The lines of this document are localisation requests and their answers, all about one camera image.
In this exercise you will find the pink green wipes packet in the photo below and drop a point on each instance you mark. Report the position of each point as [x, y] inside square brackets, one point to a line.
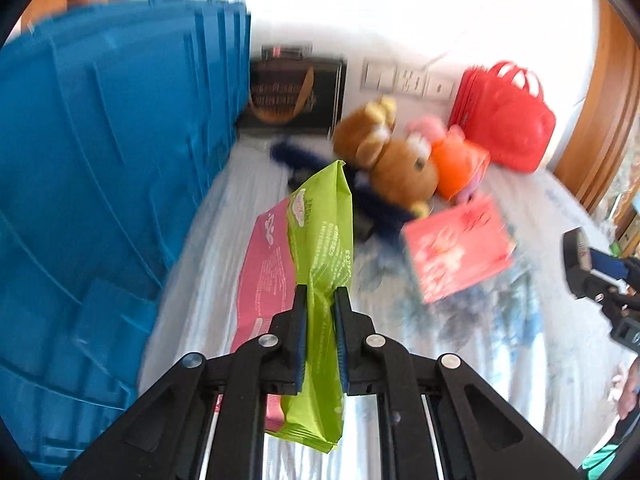
[320, 240]

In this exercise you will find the dark blue bottle brush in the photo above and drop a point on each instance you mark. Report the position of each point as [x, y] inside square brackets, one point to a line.
[385, 212]

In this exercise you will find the black gift box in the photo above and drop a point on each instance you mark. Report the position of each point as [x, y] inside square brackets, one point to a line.
[295, 95]

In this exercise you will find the white wall light switch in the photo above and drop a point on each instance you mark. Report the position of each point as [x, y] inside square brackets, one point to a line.
[378, 76]

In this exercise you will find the red toy suitcase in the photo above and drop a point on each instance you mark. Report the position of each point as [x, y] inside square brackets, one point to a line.
[505, 125]

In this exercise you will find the grey clip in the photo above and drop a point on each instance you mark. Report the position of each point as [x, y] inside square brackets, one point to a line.
[285, 51]

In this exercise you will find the pink tissue pack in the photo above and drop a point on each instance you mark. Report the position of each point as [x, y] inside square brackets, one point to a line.
[457, 247]

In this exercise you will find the blue plastic crate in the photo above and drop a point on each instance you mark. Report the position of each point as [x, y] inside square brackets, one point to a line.
[100, 160]

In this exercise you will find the brown bear plush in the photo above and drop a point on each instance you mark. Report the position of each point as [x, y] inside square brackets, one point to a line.
[400, 170]

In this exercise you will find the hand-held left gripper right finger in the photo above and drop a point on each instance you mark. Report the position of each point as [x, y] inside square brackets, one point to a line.
[340, 340]

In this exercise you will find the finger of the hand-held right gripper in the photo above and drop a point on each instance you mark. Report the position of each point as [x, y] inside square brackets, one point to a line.
[607, 266]
[580, 270]

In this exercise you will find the white wall outlet plate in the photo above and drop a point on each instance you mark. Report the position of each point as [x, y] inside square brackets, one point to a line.
[440, 87]

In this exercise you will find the white wall socket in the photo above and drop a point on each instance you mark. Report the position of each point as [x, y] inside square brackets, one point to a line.
[411, 80]

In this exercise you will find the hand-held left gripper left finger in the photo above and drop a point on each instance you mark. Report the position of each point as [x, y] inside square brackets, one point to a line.
[301, 340]

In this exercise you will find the pink pig plush orange dress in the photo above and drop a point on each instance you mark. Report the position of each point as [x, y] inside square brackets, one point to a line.
[457, 160]

